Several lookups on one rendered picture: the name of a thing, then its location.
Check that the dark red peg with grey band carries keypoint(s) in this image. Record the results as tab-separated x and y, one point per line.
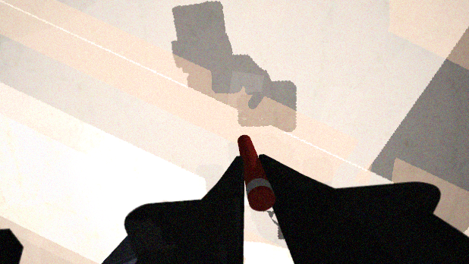
260	195

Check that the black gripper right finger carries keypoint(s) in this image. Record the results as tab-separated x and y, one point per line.
314	217

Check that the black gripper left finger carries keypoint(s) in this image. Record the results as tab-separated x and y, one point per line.
217	218

